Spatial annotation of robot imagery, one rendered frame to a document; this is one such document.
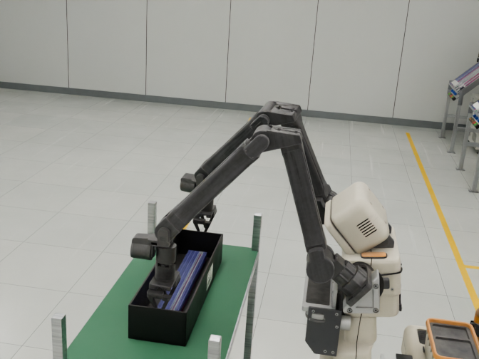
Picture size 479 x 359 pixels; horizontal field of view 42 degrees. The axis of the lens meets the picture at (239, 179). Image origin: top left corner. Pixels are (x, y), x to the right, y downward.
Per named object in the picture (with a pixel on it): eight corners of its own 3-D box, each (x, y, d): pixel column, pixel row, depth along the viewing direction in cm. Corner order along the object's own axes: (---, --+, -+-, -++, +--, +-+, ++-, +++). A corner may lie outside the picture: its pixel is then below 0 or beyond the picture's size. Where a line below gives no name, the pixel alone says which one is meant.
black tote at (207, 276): (185, 347, 181) (187, 313, 177) (127, 338, 183) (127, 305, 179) (222, 261, 234) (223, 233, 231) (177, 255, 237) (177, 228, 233)
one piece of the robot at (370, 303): (378, 305, 177) (378, 268, 174) (380, 313, 172) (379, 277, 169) (343, 304, 179) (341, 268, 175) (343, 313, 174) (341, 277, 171)
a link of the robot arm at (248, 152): (274, 145, 160) (277, 136, 170) (259, 129, 159) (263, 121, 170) (162, 248, 173) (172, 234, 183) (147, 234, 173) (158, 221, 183)
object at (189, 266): (171, 334, 184) (171, 324, 183) (147, 331, 185) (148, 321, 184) (207, 260, 232) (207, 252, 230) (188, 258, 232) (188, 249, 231)
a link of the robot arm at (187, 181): (203, 176, 223) (214, 163, 229) (174, 170, 227) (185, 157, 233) (206, 203, 230) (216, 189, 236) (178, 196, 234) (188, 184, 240)
